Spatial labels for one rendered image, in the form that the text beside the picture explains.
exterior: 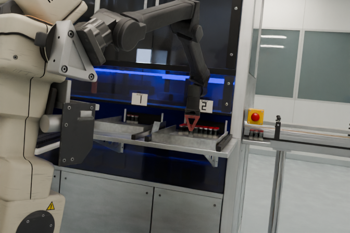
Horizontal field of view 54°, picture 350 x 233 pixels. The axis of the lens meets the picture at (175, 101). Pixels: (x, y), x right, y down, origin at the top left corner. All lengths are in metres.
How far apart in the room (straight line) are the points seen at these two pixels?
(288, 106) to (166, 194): 4.68
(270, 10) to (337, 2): 1.07
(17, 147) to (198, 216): 1.11
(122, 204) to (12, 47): 1.28
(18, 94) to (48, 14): 0.20
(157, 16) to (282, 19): 5.49
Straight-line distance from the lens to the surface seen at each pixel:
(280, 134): 1.79
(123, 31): 0.83
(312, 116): 6.32
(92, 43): 0.75
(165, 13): 1.02
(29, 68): 0.83
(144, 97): 1.78
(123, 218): 1.95
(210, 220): 1.81
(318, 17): 6.44
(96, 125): 1.61
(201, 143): 1.34
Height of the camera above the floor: 1.12
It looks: 3 degrees down
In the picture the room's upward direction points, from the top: 5 degrees clockwise
